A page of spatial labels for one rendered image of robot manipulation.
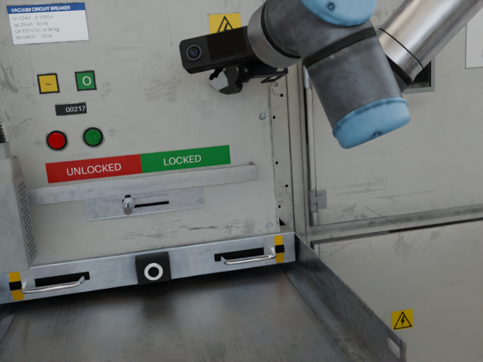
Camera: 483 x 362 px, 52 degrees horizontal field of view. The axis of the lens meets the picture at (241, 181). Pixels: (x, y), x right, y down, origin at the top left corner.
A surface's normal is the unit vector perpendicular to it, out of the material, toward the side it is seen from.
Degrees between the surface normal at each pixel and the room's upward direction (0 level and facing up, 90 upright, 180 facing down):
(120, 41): 90
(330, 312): 0
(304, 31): 100
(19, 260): 90
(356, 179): 90
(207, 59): 75
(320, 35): 92
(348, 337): 0
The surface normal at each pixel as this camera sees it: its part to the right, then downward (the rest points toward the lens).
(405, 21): -0.56, -0.21
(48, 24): 0.19, 0.19
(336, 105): -0.71, 0.38
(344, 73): -0.36, 0.25
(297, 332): -0.07, -0.98
